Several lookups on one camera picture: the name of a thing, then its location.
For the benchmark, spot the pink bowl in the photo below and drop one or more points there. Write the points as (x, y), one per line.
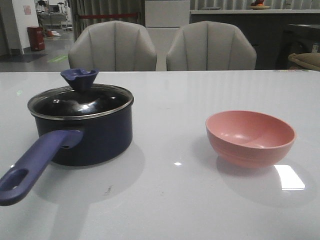
(249, 139)

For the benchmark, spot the white refrigerator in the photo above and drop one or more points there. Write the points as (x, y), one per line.
(162, 19)

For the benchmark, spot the dark kitchen counter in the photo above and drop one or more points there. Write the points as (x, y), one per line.
(266, 30)

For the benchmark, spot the red bin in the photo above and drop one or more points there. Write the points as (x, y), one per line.
(36, 38)

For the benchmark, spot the fruit plate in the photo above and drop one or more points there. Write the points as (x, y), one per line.
(259, 5)

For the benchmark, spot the grey chair left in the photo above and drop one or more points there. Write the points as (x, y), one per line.
(114, 46)

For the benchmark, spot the dark blue saucepan purple handle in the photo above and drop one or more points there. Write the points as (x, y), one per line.
(74, 143)

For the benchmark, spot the glass lid blue knob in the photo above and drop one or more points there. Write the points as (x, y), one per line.
(81, 99)

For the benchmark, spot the grey chair right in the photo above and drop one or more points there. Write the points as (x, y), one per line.
(210, 46)

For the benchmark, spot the beige sofa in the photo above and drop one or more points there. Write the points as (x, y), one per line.
(308, 61)

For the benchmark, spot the grey chair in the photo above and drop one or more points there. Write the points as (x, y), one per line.
(114, 46)
(210, 46)

